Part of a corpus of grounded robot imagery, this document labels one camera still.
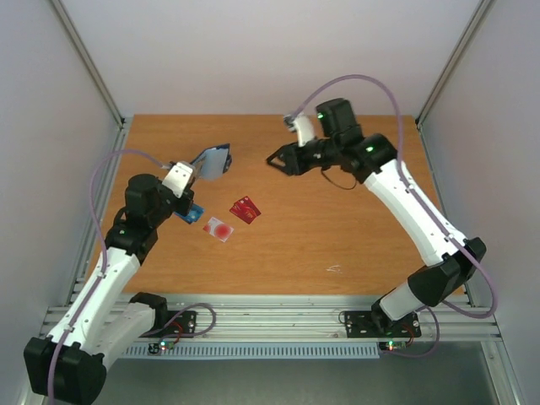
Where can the left rear aluminium post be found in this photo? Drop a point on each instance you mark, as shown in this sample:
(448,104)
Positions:
(81,49)

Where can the small blue card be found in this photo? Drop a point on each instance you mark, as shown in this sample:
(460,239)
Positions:
(195,213)

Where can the aluminium post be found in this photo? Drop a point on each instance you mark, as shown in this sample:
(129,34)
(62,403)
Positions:
(473,25)
(81,49)

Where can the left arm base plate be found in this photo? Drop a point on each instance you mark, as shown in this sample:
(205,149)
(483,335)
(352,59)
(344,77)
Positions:
(185,324)

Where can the circuit board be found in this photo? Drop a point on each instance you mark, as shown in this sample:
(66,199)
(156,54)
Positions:
(161,347)
(393,346)

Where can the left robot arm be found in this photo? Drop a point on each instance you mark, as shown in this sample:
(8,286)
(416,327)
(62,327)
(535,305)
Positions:
(71,363)

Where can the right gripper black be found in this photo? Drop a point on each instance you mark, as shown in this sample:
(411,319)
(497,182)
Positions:
(298,157)

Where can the red VIP card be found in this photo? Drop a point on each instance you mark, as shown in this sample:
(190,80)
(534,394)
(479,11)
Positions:
(245,211)

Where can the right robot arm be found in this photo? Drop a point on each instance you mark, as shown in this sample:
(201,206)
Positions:
(450,258)

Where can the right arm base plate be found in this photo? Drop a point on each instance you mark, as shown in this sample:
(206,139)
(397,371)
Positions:
(359,324)

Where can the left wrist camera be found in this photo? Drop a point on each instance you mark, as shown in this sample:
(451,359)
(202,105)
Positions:
(179,177)

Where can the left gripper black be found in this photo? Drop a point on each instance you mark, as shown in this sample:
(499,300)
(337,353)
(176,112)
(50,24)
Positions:
(186,207)

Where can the blue card holder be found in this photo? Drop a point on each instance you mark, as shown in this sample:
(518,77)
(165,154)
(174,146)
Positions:
(213,162)

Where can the left circuit board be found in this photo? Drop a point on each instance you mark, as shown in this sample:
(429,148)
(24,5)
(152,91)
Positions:
(161,347)

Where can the right circuit board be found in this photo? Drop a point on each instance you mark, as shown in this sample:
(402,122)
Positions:
(393,346)

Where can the white card red circle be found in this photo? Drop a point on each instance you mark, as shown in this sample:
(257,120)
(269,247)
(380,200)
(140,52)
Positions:
(218,229)

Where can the right rear aluminium post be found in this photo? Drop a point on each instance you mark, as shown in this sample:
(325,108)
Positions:
(473,25)

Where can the blue slotted cable duct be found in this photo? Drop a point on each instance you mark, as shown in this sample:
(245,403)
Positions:
(240,351)

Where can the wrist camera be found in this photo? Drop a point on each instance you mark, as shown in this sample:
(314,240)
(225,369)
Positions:
(300,125)
(179,177)

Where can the aluminium rail frame front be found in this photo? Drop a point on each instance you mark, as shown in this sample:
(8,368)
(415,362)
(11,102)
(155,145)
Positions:
(316,318)

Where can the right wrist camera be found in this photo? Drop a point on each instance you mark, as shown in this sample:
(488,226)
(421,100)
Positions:
(300,125)

